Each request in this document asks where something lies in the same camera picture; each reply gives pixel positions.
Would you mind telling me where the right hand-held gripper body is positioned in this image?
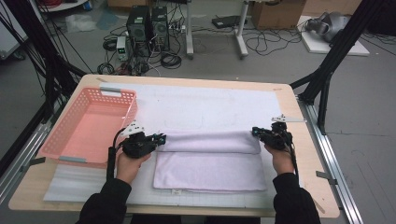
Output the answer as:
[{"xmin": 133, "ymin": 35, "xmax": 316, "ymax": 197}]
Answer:
[{"xmin": 259, "ymin": 114, "xmax": 307, "ymax": 152}]

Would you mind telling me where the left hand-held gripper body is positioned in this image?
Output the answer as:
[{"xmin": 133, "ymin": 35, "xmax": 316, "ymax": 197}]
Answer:
[{"xmin": 120, "ymin": 120, "xmax": 157, "ymax": 160}]

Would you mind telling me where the pink plastic basket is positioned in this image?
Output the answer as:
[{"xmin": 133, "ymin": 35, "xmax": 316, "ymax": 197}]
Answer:
[{"xmin": 36, "ymin": 87, "xmax": 139, "ymax": 165}]

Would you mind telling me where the lilac printed towel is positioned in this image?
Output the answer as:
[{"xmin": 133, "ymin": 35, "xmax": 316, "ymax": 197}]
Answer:
[{"xmin": 152, "ymin": 130, "xmax": 268, "ymax": 195}]

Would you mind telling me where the person's left hand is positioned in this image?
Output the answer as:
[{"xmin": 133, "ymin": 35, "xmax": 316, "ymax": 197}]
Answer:
[{"xmin": 115, "ymin": 152, "xmax": 152, "ymax": 185}]

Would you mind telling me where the person's right hand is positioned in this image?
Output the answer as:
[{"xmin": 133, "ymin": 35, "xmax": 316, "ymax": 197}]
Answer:
[{"xmin": 264, "ymin": 144, "xmax": 295, "ymax": 175}]

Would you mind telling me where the white grid mat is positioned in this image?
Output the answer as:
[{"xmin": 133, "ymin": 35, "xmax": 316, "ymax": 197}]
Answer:
[{"xmin": 43, "ymin": 82, "xmax": 304, "ymax": 209}]

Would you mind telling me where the white power supply unit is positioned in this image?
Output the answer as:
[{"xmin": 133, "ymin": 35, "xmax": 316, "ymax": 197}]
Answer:
[{"xmin": 116, "ymin": 35, "xmax": 130, "ymax": 62}]

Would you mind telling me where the white table leg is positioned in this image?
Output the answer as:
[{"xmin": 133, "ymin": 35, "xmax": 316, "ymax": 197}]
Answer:
[
  {"xmin": 234, "ymin": 0, "xmax": 250, "ymax": 60},
  {"xmin": 185, "ymin": 0, "xmax": 194, "ymax": 60}
]

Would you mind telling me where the white floor board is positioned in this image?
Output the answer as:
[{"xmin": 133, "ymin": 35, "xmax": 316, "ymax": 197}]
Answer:
[{"xmin": 297, "ymin": 15, "xmax": 371, "ymax": 57}]

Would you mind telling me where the black computer tower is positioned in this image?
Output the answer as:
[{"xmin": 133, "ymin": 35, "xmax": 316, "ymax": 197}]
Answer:
[
  {"xmin": 126, "ymin": 5, "xmax": 153, "ymax": 58},
  {"xmin": 151, "ymin": 7, "xmax": 171, "ymax": 52}
]

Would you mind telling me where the black flat device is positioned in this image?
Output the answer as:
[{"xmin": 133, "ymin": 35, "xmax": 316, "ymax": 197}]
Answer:
[{"xmin": 211, "ymin": 15, "xmax": 248, "ymax": 30}]

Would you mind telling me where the cardboard box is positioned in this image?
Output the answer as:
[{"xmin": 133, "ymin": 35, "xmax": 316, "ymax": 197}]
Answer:
[
  {"xmin": 302, "ymin": 0, "xmax": 363, "ymax": 17},
  {"xmin": 250, "ymin": 0, "xmax": 307, "ymax": 31}
]

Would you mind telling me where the grey headset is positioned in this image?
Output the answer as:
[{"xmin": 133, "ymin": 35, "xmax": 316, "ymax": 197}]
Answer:
[{"xmin": 304, "ymin": 11, "xmax": 351, "ymax": 43}]

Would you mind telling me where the clear plastic bag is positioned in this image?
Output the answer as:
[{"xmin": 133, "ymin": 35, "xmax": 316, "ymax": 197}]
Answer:
[{"xmin": 64, "ymin": 13, "xmax": 97, "ymax": 34}]

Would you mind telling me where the white cabinet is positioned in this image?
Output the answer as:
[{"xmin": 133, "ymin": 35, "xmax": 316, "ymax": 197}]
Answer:
[{"xmin": 0, "ymin": 0, "xmax": 29, "ymax": 60}]

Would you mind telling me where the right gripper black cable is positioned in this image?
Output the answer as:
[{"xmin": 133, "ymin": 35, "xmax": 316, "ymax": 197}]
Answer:
[{"xmin": 281, "ymin": 124, "xmax": 301, "ymax": 185}]

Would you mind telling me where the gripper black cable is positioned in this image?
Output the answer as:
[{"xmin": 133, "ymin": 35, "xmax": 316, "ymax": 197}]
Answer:
[
  {"xmin": 281, "ymin": 124, "xmax": 301, "ymax": 185},
  {"xmin": 106, "ymin": 128, "xmax": 125, "ymax": 181}
]

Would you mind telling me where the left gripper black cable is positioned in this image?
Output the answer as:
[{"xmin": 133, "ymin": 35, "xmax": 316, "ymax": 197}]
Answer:
[{"xmin": 106, "ymin": 128, "xmax": 125, "ymax": 181}]

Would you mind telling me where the aluminium rail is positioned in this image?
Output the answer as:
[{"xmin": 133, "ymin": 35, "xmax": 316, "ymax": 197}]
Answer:
[
  {"xmin": 0, "ymin": 120, "xmax": 54, "ymax": 203},
  {"xmin": 297, "ymin": 96, "xmax": 363, "ymax": 224}
]

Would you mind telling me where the grey metal bracket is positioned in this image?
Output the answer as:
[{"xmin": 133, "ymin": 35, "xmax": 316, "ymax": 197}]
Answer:
[
  {"xmin": 20, "ymin": 157, "xmax": 47, "ymax": 173},
  {"xmin": 316, "ymin": 170, "xmax": 339, "ymax": 186}
]

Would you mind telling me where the coiled black cable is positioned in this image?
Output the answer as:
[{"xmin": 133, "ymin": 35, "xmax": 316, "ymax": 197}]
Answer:
[
  {"xmin": 160, "ymin": 52, "xmax": 182, "ymax": 70},
  {"xmin": 96, "ymin": 62, "xmax": 116, "ymax": 76}
]

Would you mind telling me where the black frame stand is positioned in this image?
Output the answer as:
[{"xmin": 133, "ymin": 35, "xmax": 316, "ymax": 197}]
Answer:
[
  {"xmin": 289, "ymin": 0, "xmax": 387, "ymax": 135},
  {"xmin": 0, "ymin": 0, "xmax": 88, "ymax": 119}
]

